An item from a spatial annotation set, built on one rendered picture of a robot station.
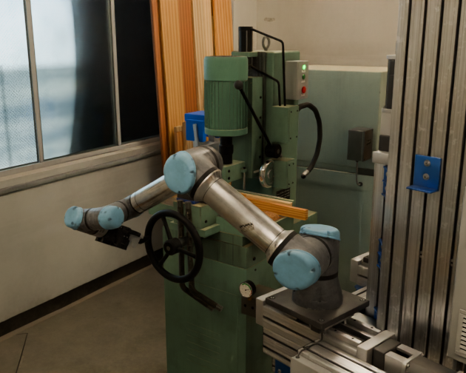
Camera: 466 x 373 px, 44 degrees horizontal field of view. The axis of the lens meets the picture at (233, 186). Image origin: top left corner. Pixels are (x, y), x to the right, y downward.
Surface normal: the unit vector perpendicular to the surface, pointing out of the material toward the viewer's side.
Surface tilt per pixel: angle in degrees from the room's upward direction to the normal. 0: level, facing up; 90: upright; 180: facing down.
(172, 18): 87
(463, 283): 90
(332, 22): 90
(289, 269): 94
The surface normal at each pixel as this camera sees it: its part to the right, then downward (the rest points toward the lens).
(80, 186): 0.84, 0.14
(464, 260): -0.75, 0.17
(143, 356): 0.00, -0.97
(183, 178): -0.57, 0.14
